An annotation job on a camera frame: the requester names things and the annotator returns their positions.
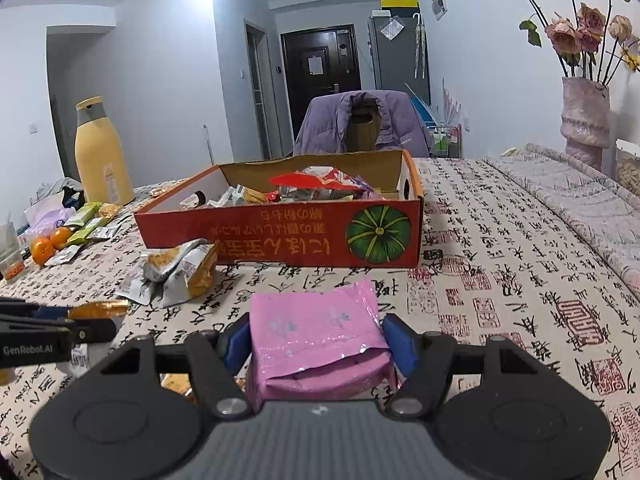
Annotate pink foil snack bag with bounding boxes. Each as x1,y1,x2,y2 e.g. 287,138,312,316
245,278,398,408

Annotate orange tangerine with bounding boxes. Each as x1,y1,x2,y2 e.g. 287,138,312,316
50,226,73,250
30,236,56,266

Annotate silver cracker packets pile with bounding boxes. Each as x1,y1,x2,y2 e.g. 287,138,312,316
115,238,220,308

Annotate white sachet on table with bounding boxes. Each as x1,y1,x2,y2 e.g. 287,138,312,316
44,245,81,266

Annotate purple plastic bag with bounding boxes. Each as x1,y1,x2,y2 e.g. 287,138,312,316
25,200,76,240

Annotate calligraphy print tablecloth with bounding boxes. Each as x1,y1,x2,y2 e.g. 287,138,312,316
0,156,640,480

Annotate green snack bar on table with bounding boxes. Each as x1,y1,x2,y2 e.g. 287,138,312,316
64,202,102,229

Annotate orange pumpkin cardboard box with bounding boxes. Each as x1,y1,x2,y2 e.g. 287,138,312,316
134,150,424,269

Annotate red snack bag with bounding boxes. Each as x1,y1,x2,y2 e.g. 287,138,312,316
269,166,371,202

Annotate yellow thermos bottle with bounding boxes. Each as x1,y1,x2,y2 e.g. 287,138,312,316
75,96,134,206

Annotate white mop stick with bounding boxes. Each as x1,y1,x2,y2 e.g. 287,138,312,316
203,124,216,166

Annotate purple puffer jacket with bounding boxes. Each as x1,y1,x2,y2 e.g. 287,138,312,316
293,90,433,157

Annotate wooden chair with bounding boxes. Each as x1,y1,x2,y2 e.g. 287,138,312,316
346,105,380,153

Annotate pink woven table runner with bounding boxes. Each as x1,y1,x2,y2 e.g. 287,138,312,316
486,143,640,294

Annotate pink textured vase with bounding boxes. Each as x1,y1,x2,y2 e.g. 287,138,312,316
560,77,611,171

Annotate clear jar of nuts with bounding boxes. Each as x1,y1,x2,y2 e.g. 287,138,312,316
615,139,640,196

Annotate dark entrance door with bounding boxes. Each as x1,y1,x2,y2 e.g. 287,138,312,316
281,25,361,136

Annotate grey refrigerator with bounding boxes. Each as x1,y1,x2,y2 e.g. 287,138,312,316
368,9,431,105

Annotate white umbrella on fridge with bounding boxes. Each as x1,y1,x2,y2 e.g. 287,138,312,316
413,12,427,79

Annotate yellow box on fridge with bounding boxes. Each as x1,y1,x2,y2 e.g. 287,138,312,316
380,0,420,11

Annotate dried pink roses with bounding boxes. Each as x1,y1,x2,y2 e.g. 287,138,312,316
518,0,639,88

